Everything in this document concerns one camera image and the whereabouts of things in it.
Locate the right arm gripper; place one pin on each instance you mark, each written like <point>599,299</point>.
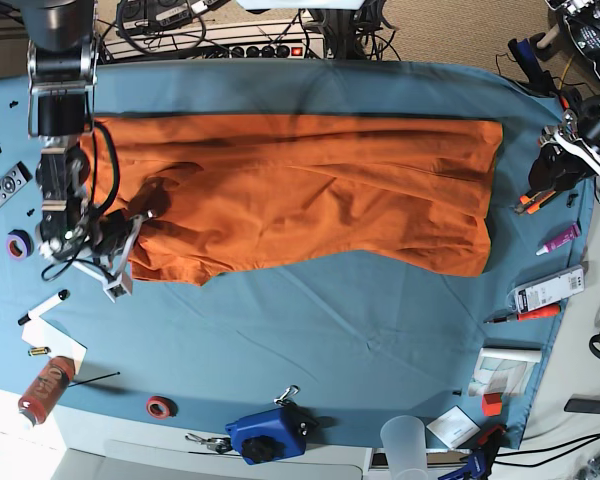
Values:
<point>99,248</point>

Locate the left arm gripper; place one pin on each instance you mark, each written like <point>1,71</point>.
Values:
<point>579,136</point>

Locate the orange t-shirt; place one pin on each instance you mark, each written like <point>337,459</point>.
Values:
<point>243,192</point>

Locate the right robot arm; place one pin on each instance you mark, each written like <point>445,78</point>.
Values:
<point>61,63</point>

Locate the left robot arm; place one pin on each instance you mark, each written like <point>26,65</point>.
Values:
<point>580,22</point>

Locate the orange black utility knife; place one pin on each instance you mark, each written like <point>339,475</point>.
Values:
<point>531,202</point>

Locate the black white marker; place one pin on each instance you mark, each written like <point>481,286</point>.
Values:
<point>45,306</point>

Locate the purple glue tube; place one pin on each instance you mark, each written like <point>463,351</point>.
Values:
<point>566,236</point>

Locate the purple tape roll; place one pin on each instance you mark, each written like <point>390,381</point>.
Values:
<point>19,244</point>

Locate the grey remote control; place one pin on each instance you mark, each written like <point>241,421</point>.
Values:
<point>13,181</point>

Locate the white paper note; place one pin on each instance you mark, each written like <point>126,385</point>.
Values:
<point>38,333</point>

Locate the gold AA battery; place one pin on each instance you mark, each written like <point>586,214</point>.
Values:
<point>38,351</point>

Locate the packaged tool set blister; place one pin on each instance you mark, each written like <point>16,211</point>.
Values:
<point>550,289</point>

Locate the black zip tie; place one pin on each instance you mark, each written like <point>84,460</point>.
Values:
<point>94,379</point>

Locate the red tape roll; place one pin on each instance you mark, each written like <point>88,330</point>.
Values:
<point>159,407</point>

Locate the white cardboard box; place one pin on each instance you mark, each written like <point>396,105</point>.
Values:
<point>122,460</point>

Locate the white roll with booklet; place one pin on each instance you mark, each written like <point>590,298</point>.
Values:
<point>506,371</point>

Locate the metal carabiner keys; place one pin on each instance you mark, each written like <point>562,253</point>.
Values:
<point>219,445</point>

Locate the silver carabiner clip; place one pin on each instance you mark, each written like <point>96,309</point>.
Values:
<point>286,398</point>

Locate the small red block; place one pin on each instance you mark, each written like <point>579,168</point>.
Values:
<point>492,404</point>

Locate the blue tape measure box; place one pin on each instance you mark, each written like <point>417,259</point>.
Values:
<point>277,434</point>

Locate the teal table cloth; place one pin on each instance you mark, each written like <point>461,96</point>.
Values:
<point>366,338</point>

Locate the white card packet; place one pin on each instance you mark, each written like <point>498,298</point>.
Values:
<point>453,428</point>

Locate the blue clamp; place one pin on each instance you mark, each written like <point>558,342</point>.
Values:
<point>479,463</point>

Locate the translucent plastic cup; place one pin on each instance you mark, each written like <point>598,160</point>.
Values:
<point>403,440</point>

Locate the red handled screwdriver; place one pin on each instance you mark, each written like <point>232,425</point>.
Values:
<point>544,312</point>

